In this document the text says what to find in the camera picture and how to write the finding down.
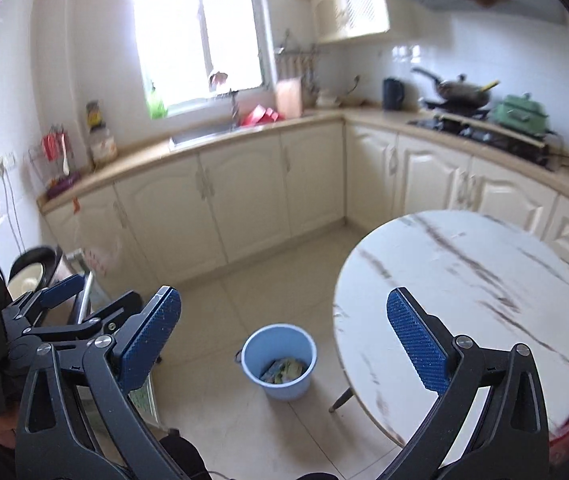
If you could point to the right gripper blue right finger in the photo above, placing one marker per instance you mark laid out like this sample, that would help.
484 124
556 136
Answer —
489 420

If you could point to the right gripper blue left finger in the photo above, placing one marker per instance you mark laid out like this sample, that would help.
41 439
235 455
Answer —
54 438

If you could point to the green gold snack wrapper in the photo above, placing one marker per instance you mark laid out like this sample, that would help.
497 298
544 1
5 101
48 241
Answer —
283 371

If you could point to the steel kitchen sink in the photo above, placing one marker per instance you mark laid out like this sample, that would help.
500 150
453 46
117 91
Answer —
203 130

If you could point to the kitchen window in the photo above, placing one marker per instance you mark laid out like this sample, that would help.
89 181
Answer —
180 42

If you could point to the rice cooker with bowl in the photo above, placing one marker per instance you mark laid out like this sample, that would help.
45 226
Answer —
45 266

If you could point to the round white marble table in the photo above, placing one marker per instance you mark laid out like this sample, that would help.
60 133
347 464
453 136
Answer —
481 277

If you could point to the large clear jar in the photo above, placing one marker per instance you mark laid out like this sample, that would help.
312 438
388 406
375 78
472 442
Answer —
103 147

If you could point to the yellow label sauce bottle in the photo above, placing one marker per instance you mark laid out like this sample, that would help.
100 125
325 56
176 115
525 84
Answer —
94 116

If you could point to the light blue plastic bucket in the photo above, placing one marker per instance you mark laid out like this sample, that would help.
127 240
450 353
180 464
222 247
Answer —
280 358

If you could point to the lower cream cabinets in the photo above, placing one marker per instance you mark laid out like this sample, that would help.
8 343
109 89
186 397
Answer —
176 211

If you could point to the green dish soap bottle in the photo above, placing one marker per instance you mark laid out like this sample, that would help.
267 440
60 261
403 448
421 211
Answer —
155 104

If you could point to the black gas stove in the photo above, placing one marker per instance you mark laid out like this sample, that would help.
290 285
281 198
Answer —
474 125

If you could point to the green electric cooker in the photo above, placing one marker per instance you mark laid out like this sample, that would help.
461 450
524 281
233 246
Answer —
521 114

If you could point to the chrome faucet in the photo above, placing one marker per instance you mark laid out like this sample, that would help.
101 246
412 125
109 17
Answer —
220 87

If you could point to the black wok with lid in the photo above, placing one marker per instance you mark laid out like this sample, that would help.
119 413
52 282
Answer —
459 91

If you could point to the black electric kettle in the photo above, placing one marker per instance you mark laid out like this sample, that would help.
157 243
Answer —
393 94

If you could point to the stacked white bowls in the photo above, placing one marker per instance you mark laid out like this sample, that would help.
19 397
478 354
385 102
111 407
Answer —
327 100

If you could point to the wooden cutting board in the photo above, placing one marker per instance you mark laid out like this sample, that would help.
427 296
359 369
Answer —
289 99

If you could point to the wire utensil rack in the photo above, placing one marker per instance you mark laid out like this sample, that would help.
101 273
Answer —
54 163

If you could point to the hanging utensil rail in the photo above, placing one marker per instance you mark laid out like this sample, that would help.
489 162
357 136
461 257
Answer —
292 62

